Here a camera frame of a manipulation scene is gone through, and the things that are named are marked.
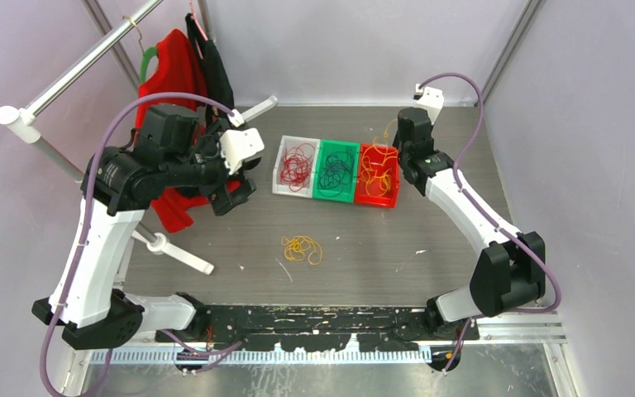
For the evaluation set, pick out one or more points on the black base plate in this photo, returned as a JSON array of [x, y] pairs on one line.
[[261, 328]]

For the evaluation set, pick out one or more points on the black shirt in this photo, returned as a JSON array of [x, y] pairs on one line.
[[215, 82]]

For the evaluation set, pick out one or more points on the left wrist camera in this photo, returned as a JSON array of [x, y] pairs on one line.
[[239, 143]]

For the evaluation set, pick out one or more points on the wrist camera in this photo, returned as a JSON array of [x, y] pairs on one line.
[[239, 143], [429, 99]]

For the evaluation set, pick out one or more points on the red shirt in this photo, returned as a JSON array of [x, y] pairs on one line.
[[176, 71]]

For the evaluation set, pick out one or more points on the green hanger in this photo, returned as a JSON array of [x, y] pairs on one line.
[[147, 55]]

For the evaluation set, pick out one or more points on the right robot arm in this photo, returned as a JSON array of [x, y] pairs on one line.
[[507, 274]]

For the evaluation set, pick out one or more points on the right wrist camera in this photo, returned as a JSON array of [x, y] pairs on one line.
[[429, 99]]

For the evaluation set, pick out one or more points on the green plastic bin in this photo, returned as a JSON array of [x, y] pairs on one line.
[[336, 173]]

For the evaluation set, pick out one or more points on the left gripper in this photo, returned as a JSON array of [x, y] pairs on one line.
[[222, 199]]

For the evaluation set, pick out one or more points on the red plastic bin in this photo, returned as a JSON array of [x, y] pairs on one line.
[[378, 173]]

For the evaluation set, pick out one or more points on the white plastic bin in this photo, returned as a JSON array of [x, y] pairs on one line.
[[295, 166]]

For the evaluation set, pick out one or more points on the white clothes rack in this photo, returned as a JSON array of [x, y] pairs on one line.
[[39, 202]]

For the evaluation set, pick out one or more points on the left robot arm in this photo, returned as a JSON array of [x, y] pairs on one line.
[[169, 150]]

